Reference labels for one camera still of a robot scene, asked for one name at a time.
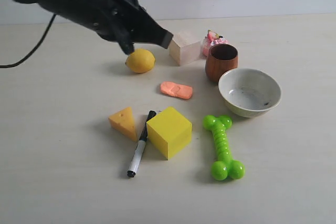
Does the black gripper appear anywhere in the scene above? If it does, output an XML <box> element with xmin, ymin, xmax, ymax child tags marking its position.
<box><xmin>13</xmin><ymin>0</ymin><xmax>173</xmax><ymax>54</ymax></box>

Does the orange soft clay piece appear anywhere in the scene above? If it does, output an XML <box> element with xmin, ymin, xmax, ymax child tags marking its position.
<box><xmin>160</xmin><ymin>81</ymin><xmax>193</xmax><ymax>100</ymax></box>

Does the yellow lemon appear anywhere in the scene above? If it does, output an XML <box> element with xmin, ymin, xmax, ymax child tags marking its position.
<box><xmin>125</xmin><ymin>48</ymin><xmax>156</xmax><ymax>73</ymax></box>

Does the light wooden cube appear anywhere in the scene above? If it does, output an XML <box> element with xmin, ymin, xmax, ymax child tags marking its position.
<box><xmin>169</xmin><ymin>31</ymin><xmax>201</xmax><ymax>66</ymax></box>

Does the pink strawberry cake toy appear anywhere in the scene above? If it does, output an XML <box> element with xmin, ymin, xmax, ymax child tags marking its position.
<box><xmin>202</xmin><ymin>30</ymin><xmax>228</xmax><ymax>57</ymax></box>

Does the orange cheese wedge toy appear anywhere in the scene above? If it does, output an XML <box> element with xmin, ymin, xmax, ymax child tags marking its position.
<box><xmin>108</xmin><ymin>106</ymin><xmax>138</xmax><ymax>142</ymax></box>

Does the brown wooden cup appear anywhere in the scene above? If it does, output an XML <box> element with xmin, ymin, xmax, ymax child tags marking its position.
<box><xmin>205</xmin><ymin>44</ymin><xmax>238</xmax><ymax>83</ymax></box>

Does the yellow cube block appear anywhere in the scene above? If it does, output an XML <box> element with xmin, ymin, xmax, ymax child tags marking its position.
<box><xmin>146</xmin><ymin>106</ymin><xmax>192</xmax><ymax>160</ymax></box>

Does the white ceramic bowl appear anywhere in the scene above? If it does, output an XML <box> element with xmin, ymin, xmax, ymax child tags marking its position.
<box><xmin>218</xmin><ymin>68</ymin><xmax>282</xmax><ymax>118</ymax></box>

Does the black white marker pen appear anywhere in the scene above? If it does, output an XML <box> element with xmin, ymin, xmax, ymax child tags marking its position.
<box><xmin>127</xmin><ymin>110</ymin><xmax>156</xmax><ymax>178</ymax></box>

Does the green bone dog toy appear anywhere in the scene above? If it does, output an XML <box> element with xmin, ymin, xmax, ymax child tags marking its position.
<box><xmin>203</xmin><ymin>115</ymin><xmax>245</xmax><ymax>181</ymax></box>

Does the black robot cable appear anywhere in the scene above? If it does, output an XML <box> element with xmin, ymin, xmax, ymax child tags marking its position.
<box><xmin>0</xmin><ymin>14</ymin><xmax>57</xmax><ymax>69</ymax></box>

